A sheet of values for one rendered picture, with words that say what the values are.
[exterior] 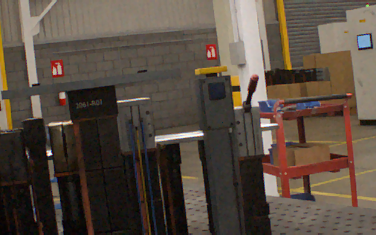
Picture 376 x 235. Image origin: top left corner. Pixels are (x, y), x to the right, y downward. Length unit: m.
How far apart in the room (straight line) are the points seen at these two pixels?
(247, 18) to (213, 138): 4.38
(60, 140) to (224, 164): 0.38
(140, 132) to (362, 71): 10.72
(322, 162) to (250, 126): 2.35
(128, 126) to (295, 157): 2.43
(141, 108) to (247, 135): 0.26
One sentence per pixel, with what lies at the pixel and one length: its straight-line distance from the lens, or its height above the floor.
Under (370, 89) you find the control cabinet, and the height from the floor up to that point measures 0.61.
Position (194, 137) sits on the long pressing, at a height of 1.00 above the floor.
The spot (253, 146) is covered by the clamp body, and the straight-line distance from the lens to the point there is 1.69.
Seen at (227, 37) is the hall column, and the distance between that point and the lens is 9.03.
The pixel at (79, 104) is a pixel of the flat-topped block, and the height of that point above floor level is 1.12.
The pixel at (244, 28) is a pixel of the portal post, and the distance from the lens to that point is 5.83.
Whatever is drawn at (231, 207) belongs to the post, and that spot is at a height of 0.86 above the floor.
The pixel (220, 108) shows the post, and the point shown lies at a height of 1.07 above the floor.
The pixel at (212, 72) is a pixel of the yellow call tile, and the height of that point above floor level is 1.15.
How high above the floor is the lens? 1.14
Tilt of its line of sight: 3 degrees down
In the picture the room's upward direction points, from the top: 7 degrees counter-clockwise
